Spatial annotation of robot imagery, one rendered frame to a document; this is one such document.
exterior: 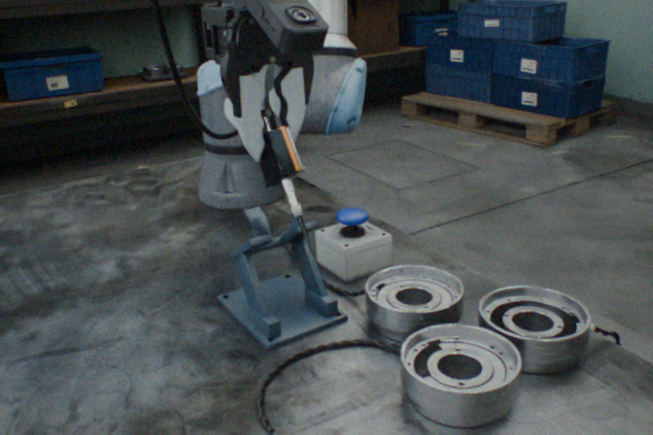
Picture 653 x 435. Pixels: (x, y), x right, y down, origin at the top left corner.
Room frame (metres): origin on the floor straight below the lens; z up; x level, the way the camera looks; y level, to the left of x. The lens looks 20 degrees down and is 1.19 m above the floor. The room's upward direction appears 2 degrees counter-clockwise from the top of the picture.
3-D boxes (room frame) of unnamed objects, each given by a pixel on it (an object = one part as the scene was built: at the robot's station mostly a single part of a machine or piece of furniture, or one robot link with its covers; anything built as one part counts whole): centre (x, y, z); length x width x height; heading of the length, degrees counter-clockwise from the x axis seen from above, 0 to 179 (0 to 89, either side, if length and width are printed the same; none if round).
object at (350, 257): (0.77, -0.03, 0.82); 0.08 x 0.07 x 0.05; 31
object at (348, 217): (0.77, -0.03, 0.85); 0.04 x 0.04 x 0.05
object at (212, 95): (1.06, 0.13, 0.97); 0.13 x 0.12 x 0.14; 82
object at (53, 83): (3.85, 1.55, 0.56); 0.52 x 0.38 x 0.22; 118
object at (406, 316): (0.63, -0.09, 0.82); 0.10 x 0.10 x 0.04
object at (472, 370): (0.50, -0.11, 0.82); 0.10 x 0.10 x 0.04
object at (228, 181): (1.06, 0.14, 0.85); 0.15 x 0.15 x 0.10
